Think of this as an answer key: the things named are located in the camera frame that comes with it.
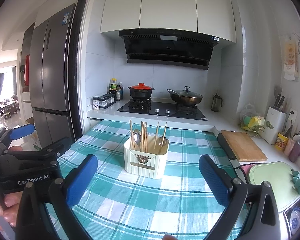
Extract black wok glass lid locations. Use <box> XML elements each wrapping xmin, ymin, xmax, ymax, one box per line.
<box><xmin>167</xmin><ymin>86</ymin><xmax>203</xmax><ymax>107</ymax></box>

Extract left human hand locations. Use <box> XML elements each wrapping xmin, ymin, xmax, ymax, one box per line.
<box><xmin>0</xmin><ymin>146</ymin><xmax>23</xmax><ymax>228</ymax></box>

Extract wooden cutting board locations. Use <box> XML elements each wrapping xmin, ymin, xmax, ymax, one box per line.
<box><xmin>220</xmin><ymin>130</ymin><xmax>268</xmax><ymax>162</ymax></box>

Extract black pot red lid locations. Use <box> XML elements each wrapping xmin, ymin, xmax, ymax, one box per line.
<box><xmin>128</xmin><ymin>83</ymin><xmax>154</xmax><ymax>100</ymax></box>

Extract black gas stove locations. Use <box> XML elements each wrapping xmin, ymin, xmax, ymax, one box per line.
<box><xmin>117</xmin><ymin>98</ymin><xmax>207</xmax><ymax>121</ymax></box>

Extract cream ribbed utensil holder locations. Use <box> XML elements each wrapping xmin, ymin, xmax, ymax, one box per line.
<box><xmin>123</xmin><ymin>136</ymin><xmax>170</xmax><ymax>179</ymax></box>

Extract wooden chopstick three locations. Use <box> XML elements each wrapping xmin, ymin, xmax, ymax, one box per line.
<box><xmin>145</xmin><ymin>122</ymin><xmax>148</xmax><ymax>153</ymax></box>

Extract black padded roll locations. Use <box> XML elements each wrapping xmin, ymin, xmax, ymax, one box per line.
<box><xmin>217</xmin><ymin>133</ymin><xmax>237</xmax><ymax>160</ymax></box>

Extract wooden chopstick one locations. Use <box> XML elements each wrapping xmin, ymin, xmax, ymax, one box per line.
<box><xmin>141</xmin><ymin>121</ymin><xmax>145</xmax><ymax>152</ymax></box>

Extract white upper cabinets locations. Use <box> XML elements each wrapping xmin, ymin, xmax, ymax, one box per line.
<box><xmin>101</xmin><ymin>0</ymin><xmax>236</xmax><ymax>42</ymax></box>

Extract grey refrigerator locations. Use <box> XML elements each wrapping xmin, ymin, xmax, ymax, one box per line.
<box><xmin>29</xmin><ymin>4</ymin><xmax>75</xmax><ymax>147</ymax></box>

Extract black range hood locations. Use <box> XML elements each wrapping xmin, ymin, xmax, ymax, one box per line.
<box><xmin>119</xmin><ymin>28</ymin><xmax>219</xmax><ymax>70</ymax></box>

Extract french press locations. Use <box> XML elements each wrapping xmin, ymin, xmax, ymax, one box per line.
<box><xmin>211</xmin><ymin>93</ymin><xmax>223</xmax><ymax>112</ymax></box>

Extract metal spoon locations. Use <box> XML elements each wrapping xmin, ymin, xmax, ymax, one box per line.
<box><xmin>133</xmin><ymin>129</ymin><xmax>142</xmax><ymax>147</ymax></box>
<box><xmin>158</xmin><ymin>136</ymin><xmax>167</xmax><ymax>155</ymax></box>

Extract green yellow bag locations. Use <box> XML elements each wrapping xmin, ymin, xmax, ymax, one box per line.
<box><xmin>239</xmin><ymin>104</ymin><xmax>265</xmax><ymax>137</ymax></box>

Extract wooden chopstick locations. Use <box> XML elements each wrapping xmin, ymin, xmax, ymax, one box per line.
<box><xmin>129</xmin><ymin>120</ymin><xmax>135</xmax><ymax>150</ymax></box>

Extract sauce bottles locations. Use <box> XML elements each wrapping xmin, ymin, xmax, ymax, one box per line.
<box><xmin>108</xmin><ymin>78</ymin><xmax>123</xmax><ymax>101</ymax></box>

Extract teal plaid tablecloth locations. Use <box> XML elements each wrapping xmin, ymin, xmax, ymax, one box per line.
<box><xmin>58</xmin><ymin>120</ymin><xmax>236</xmax><ymax>239</ymax></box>

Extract wooden chopstick two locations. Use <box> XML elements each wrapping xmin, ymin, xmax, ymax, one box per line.
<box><xmin>142</xmin><ymin>122</ymin><xmax>146</xmax><ymax>153</ymax></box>

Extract wall calendar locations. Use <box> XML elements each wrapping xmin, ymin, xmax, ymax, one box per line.
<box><xmin>283</xmin><ymin>39</ymin><xmax>299</xmax><ymax>81</ymax></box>

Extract right human hand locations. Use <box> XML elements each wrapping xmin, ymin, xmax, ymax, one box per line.
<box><xmin>162</xmin><ymin>235</ymin><xmax>178</xmax><ymax>240</ymax></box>

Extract yellow cup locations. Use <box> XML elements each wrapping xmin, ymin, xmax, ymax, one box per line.
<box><xmin>275</xmin><ymin>132</ymin><xmax>288</xmax><ymax>151</ymax></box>

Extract white knife block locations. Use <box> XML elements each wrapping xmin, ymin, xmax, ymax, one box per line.
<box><xmin>261</xmin><ymin>94</ymin><xmax>286</xmax><ymax>145</ymax></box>

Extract green cutting mat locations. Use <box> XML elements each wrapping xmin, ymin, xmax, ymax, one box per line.
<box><xmin>248</xmin><ymin>161</ymin><xmax>300</xmax><ymax>212</ymax></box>

